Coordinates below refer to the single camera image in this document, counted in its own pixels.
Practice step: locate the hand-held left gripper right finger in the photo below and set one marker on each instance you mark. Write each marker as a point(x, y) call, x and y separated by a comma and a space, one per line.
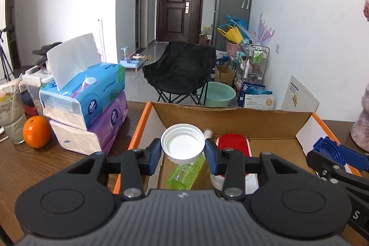
point(210, 158)

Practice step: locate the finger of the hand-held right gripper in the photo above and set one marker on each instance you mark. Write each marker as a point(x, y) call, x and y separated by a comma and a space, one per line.
point(325, 166)

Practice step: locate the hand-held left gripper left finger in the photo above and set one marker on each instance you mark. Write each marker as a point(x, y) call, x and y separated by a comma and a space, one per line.
point(155, 156)

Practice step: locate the blue measuring cups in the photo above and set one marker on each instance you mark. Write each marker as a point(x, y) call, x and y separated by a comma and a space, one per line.
point(328, 148)

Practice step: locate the white jar lid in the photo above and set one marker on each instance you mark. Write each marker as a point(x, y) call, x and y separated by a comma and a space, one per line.
point(182, 146)

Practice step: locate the red and white lint brush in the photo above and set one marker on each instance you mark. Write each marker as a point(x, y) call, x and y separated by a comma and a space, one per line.
point(235, 142)

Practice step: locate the green spray bottle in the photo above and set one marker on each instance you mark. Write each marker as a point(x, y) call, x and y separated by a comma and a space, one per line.
point(184, 175)

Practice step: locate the red cardboard box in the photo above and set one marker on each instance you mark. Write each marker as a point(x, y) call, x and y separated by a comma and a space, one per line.
point(230, 122)

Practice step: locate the pink ribbed vase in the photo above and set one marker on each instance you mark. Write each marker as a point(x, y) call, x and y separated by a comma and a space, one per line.
point(361, 125)

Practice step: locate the purple tissue pack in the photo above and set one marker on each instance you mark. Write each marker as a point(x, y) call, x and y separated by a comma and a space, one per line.
point(103, 127)

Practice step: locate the green wash basin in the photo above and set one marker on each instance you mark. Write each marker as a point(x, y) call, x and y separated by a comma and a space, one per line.
point(217, 94)

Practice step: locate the white paper board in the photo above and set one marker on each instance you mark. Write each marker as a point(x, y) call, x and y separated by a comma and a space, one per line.
point(299, 99)

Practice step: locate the blue and white bags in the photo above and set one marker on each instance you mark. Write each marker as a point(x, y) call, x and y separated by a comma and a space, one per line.
point(256, 97)

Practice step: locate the brown cardboard carton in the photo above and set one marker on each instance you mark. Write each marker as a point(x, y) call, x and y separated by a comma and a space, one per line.
point(224, 76)

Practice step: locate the blue tissue pack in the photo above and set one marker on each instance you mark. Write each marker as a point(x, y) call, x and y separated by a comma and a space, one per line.
point(92, 90)

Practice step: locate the black folding chair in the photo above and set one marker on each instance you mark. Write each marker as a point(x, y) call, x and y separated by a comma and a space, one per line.
point(178, 67)

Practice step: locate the blue pet feeder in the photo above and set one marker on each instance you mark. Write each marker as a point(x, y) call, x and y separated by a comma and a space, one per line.
point(129, 61)

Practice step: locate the pink bucket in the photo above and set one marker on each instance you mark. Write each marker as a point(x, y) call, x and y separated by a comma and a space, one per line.
point(233, 48)

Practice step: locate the orange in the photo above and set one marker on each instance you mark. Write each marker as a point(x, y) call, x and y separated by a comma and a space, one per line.
point(37, 132)

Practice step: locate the yellow and blue dustpans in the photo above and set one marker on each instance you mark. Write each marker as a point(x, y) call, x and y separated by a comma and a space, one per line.
point(234, 31)

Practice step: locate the purple clothes hangers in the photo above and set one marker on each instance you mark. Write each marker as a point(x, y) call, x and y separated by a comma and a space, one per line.
point(263, 31)

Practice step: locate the clear plastic food container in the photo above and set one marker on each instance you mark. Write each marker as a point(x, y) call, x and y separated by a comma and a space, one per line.
point(34, 84)

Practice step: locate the clear glass cup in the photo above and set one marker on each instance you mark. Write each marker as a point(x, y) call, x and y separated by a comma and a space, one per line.
point(13, 119)

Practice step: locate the black plastic stand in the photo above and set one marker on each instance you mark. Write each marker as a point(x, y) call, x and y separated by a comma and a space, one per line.
point(47, 48)

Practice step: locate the dark brown door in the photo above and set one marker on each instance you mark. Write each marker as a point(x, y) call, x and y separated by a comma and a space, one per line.
point(178, 4)

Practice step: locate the grey refrigerator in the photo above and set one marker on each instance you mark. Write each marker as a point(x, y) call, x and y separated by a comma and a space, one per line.
point(230, 4)

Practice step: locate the dried pink roses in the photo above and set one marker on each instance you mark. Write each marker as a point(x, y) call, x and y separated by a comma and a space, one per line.
point(366, 9)

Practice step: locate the black tripod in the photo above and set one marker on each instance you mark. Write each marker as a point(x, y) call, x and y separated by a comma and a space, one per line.
point(4, 55)

